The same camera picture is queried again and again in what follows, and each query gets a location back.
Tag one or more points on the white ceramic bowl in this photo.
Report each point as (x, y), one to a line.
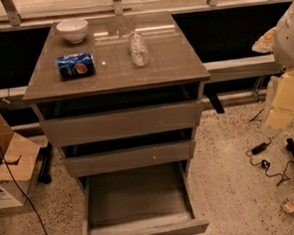
(74, 30)

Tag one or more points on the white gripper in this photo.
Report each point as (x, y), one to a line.
(289, 44)

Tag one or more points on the clear plastic water bottle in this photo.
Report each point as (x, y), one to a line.
(138, 49)

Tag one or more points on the grey drawer cabinet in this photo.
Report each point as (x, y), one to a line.
(173, 74)

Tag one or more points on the grey top drawer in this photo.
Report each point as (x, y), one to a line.
(113, 125)

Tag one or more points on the grey open bottom drawer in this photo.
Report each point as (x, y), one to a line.
(151, 200)

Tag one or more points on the brown cardboard box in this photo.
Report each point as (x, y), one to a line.
(18, 156)

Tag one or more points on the black stand foot left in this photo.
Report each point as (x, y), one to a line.
(44, 159)

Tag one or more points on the grey middle drawer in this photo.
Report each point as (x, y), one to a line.
(129, 158)

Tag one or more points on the blue pepsi can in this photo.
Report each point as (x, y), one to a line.
(75, 65)

